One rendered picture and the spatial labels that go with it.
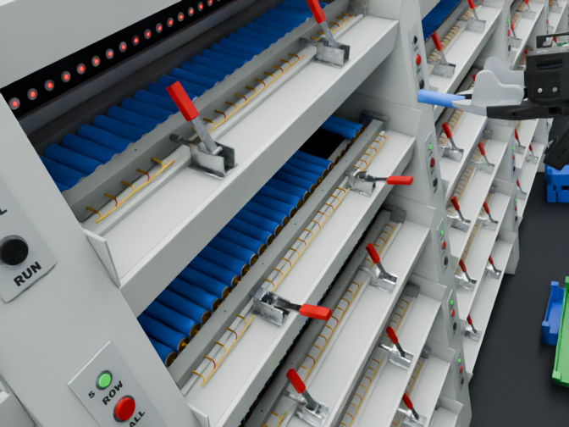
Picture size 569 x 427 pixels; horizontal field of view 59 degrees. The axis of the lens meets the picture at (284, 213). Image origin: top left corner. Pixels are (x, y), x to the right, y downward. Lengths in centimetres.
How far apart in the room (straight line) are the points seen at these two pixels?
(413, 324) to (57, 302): 83
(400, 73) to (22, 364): 69
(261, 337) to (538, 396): 118
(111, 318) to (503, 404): 137
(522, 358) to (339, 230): 113
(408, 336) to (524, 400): 65
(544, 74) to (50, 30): 53
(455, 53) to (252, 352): 87
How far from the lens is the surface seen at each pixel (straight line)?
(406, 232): 99
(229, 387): 55
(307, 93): 61
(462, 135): 130
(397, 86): 88
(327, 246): 68
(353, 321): 84
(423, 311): 112
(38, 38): 37
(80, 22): 39
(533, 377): 170
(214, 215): 47
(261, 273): 61
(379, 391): 99
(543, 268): 203
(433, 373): 126
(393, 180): 74
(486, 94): 71
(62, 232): 36
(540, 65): 69
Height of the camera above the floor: 134
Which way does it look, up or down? 31 degrees down
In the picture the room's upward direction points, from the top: 18 degrees counter-clockwise
